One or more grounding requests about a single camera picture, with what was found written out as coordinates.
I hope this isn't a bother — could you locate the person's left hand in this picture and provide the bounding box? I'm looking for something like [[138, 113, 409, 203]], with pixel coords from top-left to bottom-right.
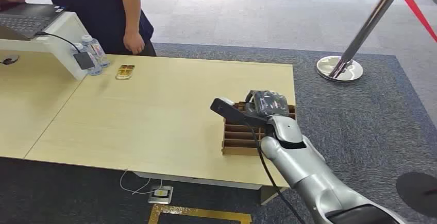
[[123, 31, 146, 56]]

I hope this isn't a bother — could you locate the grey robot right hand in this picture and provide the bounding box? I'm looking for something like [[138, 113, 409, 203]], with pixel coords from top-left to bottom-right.
[[244, 90, 291, 118]]

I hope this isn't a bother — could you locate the person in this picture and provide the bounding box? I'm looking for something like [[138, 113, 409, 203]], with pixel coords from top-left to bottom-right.
[[0, 0, 157, 57]]

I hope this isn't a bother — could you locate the dark laptop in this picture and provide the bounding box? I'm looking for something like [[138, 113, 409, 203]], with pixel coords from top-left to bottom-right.
[[0, 2, 68, 41]]

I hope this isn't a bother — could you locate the clear water bottle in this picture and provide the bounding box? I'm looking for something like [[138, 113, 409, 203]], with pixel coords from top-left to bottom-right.
[[81, 35, 111, 69], [71, 42, 104, 76]]

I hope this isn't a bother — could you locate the brown slotted wooden organizer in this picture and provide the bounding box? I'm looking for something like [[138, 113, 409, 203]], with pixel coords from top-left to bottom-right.
[[222, 101, 297, 157]]

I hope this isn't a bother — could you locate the black power adapter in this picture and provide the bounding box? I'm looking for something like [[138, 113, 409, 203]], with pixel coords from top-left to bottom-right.
[[73, 51, 95, 71]]

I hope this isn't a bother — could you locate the white desk riser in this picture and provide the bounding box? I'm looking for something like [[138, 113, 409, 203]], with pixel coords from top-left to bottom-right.
[[0, 11, 92, 81]]

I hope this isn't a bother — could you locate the chrome stanchion base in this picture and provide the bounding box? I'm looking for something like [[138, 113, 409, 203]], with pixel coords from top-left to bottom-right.
[[315, 55, 364, 82]]

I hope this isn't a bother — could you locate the blue grey carpet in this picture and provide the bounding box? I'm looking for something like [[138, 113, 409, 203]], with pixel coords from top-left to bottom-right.
[[0, 42, 437, 224]]

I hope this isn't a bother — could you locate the wooden desk leg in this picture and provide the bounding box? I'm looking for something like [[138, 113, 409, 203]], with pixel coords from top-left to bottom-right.
[[260, 185, 288, 205]]

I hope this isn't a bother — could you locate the white desk underframe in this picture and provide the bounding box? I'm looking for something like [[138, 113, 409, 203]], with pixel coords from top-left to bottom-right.
[[132, 171, 263, 192]]

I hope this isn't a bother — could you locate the metal floor socket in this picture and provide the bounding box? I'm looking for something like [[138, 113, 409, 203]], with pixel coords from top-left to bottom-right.
[[147, 185, 174, 205]]

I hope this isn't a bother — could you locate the red barrier belt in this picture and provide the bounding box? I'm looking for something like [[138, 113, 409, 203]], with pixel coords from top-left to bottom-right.
[[398, 0, 437, 43]]

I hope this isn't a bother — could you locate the desk cable grommet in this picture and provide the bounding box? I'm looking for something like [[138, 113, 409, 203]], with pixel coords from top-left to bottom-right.
[[0, 55, 21, 66]]

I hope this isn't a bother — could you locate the black laptop power cable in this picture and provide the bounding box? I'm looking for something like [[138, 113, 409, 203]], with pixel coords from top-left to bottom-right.
[[35, 31, 82, 55]]

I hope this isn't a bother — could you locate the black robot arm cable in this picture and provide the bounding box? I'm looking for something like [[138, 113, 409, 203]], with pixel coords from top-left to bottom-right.
[[243, 119, 306, 224]]

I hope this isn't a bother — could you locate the chrome stanchion post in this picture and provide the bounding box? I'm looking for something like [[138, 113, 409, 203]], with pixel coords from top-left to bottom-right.
[[329, 0, 409, 79]]

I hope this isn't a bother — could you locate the gold floor tape frame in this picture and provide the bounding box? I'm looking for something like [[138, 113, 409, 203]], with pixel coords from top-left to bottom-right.
[[147, 204, 253, 224]]

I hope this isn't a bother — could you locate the white thin cable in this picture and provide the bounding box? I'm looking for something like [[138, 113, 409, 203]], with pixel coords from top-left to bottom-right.
[[119, 169, 163, 196]]

